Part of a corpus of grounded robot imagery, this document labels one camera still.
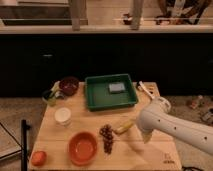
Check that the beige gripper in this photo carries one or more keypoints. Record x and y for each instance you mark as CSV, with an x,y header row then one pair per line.
x,y
146,136

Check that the yellow banana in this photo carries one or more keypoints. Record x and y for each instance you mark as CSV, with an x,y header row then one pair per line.
x,y
124,127

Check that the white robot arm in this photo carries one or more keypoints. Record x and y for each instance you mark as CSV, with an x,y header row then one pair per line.
x,y
156,116

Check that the red orange bowl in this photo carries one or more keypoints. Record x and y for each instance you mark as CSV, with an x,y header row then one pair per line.
x,y
82,148

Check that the dark maroon bowl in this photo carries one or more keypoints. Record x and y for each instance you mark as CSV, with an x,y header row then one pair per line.
x,y
69,85

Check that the dark grape bunch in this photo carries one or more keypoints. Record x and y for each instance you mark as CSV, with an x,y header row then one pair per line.
x,y
106,133

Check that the grey sponge block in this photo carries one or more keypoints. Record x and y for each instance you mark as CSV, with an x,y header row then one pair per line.
x,y
116,87

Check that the green plastic tray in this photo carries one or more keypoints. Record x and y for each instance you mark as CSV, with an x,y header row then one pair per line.
x,y
109,92

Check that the wooden cutting board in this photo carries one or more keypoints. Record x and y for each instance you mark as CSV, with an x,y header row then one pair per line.
x,y
129,152

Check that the white lidded cup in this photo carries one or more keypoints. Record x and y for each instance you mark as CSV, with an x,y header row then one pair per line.
x,y
63,116

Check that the orange fruit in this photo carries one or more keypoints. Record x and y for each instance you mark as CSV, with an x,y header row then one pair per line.
x,y
38,158

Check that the white handled knife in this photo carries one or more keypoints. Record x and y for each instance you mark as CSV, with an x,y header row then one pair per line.
x,y
146,90

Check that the black stand post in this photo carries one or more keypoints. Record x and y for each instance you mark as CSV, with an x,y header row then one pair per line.
x,y
24,153

